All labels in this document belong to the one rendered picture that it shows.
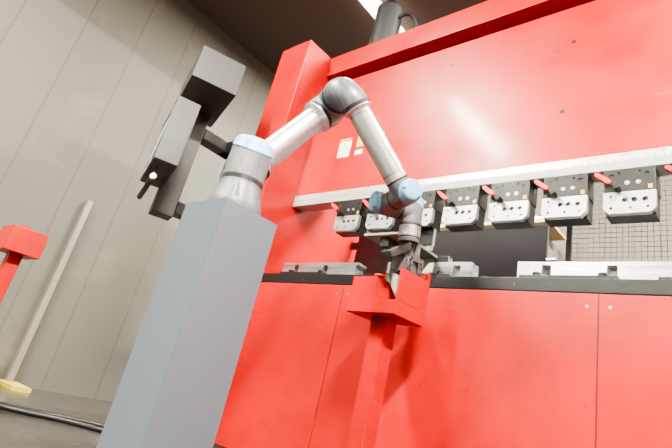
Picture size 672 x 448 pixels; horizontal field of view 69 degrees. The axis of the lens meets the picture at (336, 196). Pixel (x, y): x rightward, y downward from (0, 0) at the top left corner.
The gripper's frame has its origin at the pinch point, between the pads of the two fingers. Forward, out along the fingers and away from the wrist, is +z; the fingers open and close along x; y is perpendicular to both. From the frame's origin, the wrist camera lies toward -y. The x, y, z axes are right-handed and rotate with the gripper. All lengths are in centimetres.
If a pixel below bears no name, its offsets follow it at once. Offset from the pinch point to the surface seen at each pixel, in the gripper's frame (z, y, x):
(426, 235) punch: -33, 37, 19
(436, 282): -9.8, 22.5, 1.1
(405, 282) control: -3.9, -3.1, -4.9
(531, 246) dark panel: -43, 91, -2
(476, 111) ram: -90, 40, 1
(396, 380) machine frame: 25.6, 18.8, 11.1
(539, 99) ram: -89, 42, -26
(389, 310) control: 5.8, -7.0, -3.2
